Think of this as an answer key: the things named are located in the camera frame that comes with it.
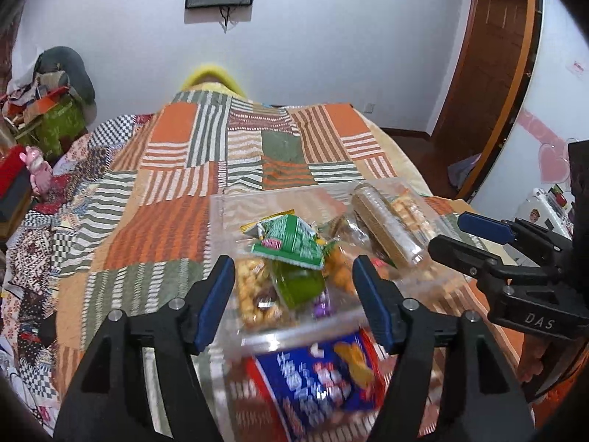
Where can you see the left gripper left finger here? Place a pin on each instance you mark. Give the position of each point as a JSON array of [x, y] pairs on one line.
[[137, 380]]

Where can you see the blue snack bag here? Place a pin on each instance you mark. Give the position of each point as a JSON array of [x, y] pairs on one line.
[[306, 387]]

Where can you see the round cracker tube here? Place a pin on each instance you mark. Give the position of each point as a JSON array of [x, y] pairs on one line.
[[388, 230]]

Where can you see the clear biscuit stick pack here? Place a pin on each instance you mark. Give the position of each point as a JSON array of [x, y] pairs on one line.
[[407, 210]]

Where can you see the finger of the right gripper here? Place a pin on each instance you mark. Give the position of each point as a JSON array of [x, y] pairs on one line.
[[522, 235], [492, 275]]

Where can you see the patchwork striped bed quilt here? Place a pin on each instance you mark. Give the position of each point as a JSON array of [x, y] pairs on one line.
[[143, 203]]

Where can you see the green snack packet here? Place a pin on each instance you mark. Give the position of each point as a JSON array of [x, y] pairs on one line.
[[285, 237]]

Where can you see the red gift box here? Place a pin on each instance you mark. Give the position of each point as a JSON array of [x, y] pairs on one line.
[[10, 167]]

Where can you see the wooden door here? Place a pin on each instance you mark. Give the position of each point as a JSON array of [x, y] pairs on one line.
[[490, 71]]

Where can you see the green patterned bag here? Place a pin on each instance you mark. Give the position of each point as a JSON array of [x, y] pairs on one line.
[[59, 128]]

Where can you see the clear plastic storage box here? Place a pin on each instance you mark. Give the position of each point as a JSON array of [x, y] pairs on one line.
[[316, 310]]

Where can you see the caramel popcorn pack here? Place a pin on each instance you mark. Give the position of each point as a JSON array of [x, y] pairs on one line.
[[259, 304]]

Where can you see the pink plush toy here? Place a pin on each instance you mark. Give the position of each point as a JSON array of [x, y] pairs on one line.
[[41, 173]]

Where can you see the orange fried snack bag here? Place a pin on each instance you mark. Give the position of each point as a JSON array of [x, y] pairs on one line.
[[338, 262]]

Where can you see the clear bag round biscuits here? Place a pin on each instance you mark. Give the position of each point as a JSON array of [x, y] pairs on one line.
[[349, 228]]

